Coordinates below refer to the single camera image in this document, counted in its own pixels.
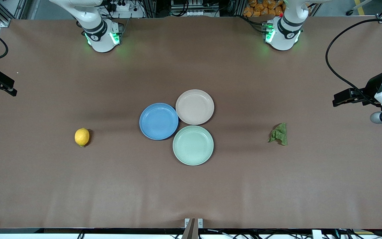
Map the green lettuce leaf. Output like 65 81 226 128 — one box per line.
268 122 288 146

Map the yellow lemon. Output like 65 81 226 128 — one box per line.
75 128 90 147

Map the orange snack bags pile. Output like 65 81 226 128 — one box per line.
243 0 286 17

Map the brown table cover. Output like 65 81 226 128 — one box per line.
0 15 382 229

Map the white power strip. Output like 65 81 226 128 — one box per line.
106 0 145 19

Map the beige plate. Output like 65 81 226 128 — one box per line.
176 89 215 125

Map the blue plate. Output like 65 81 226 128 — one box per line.
139 103 179 140

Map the mint green plate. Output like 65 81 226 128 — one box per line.
173 125 214 166

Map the small metal bracket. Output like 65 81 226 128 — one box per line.
184 218 203 229

